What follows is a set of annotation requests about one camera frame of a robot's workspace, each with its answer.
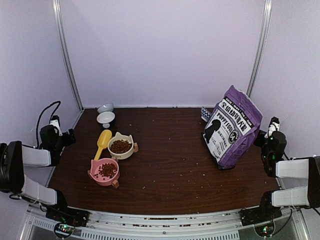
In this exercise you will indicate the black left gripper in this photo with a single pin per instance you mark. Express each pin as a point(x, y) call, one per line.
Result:
point(68, 142)

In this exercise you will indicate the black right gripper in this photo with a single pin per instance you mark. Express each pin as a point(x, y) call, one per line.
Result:
point(260, 134)

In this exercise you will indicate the purple pet food bag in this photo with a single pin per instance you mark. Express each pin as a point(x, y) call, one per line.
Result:
point(232, 129)

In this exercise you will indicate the yellow plastic scoop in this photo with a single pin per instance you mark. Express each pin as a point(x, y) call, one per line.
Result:
point(102, 143)

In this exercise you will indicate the pink cat-ear pet bowl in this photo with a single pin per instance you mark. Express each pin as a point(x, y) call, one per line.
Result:
point(93, 173)

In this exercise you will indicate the cream cat-ear pet bowl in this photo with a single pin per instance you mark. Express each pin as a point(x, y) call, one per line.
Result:
point(134, 148)

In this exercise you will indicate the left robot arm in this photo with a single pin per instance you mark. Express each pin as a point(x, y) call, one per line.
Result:
point(15, 157)

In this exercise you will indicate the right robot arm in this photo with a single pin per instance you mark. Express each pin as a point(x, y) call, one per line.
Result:
point(272, 151)

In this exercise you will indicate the kibble in pink bowl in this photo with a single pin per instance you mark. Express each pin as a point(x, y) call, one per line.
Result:
point(107, 170)

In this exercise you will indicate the light grey-blue bowl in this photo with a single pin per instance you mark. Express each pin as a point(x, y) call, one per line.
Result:
point(108, 107)

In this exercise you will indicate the kibble in cream bowl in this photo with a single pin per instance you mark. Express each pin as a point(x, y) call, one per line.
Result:
point(120, 146)

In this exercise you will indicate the blue white patterned bowl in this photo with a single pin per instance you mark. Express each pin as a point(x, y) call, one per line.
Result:
point(205, 114)

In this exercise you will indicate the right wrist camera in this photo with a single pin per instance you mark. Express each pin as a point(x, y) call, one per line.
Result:
point(274, 125)

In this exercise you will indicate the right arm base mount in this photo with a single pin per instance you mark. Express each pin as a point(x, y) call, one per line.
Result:
point(262, 220)

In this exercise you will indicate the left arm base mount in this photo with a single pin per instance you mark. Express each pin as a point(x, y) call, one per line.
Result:
point(68, 221)

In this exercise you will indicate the front aluminium rail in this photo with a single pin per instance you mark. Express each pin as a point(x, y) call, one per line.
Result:
point(225, 225)

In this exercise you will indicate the left aluminium frame post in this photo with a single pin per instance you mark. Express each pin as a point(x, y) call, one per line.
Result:
point(65, 53)

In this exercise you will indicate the aluminium frame post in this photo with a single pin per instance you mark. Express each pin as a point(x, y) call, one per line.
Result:
point(65, 53)
point(264, 30)

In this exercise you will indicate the right aluminium frame post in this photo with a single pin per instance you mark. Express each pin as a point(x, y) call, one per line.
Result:
point(264, 30)

